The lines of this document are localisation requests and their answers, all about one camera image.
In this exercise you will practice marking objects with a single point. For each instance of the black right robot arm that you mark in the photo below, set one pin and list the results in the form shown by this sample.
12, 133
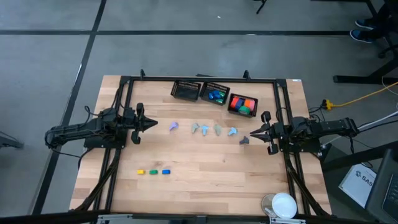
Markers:
329, 127

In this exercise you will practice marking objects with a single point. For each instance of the silver aluminium rail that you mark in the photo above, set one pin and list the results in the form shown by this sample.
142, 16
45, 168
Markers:
115, 218
289, 221

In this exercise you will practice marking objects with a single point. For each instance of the clear round lid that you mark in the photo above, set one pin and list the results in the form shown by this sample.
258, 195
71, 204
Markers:
266, 203

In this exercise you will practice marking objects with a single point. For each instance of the thin black stand leg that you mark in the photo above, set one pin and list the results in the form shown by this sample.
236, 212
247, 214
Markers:
261, 7

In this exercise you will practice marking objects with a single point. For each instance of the light blue staple remover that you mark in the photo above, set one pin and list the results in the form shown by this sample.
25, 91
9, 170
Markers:
232, 132
204, 129

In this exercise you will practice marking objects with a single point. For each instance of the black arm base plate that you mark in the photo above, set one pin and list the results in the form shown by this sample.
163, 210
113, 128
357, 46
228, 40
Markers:
102, 145
306, 149

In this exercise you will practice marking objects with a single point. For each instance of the blue mini stapler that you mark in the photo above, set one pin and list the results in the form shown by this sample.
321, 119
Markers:
217, 93
211, 96
219, 97
166, 171

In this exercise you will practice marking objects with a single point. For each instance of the black equipment case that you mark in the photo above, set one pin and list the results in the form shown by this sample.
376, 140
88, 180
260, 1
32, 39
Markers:
385, 193

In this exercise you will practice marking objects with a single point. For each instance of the person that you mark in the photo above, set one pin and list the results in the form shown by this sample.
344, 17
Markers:
360, 35

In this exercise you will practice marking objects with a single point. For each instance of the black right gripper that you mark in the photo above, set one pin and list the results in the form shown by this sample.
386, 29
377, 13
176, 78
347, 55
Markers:
276, 133

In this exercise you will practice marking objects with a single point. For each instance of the black plastic mesh basket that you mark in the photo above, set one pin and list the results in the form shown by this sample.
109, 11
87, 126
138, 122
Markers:
233, 111
203, 90
186, 91

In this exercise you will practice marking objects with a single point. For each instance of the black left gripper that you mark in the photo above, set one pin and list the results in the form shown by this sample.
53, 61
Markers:
130, 121

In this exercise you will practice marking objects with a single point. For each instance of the black desk crossbar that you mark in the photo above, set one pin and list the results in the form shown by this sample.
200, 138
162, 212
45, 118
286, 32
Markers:
357, 156

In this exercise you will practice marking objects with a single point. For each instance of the black aluminium table frame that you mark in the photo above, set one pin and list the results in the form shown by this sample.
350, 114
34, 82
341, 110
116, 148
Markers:
155, 78

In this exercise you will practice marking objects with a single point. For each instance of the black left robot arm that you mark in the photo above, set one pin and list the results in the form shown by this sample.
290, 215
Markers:
77, 131

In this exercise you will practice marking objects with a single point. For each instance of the yellow mini stapler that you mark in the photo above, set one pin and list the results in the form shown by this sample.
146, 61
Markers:
140, 171

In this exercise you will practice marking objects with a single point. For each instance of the grey green staple remover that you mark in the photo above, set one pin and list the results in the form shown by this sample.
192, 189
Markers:
195, 127
217, 130

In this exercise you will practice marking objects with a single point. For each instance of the dark grey staple remover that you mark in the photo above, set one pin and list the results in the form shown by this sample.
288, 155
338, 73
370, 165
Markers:
244, 140

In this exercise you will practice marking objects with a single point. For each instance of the white booklet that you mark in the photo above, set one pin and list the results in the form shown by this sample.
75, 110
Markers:
357, 186

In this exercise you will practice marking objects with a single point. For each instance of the purple staple remover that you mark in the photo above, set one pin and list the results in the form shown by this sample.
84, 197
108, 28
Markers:
173, 126

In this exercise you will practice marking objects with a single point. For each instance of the black desk foot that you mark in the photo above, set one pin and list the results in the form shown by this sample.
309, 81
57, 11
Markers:
357, 79

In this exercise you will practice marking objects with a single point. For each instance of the black stand foot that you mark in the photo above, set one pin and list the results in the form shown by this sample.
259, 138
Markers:
9, 143

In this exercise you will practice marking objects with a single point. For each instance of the green tape roll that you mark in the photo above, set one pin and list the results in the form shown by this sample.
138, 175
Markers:
244, 110

